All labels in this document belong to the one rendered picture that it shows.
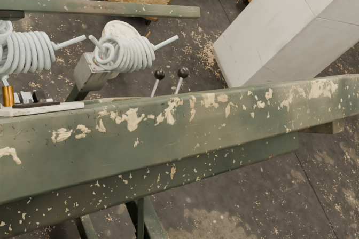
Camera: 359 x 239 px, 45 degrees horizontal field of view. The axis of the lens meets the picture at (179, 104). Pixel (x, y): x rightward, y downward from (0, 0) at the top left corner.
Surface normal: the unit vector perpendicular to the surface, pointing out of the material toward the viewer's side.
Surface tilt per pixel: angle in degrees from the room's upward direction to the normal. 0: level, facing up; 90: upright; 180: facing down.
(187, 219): 0
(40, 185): 33
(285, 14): 90
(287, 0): 90
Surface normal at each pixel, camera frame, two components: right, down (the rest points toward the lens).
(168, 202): 0.51, -0.54
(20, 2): 0.65, 0.00
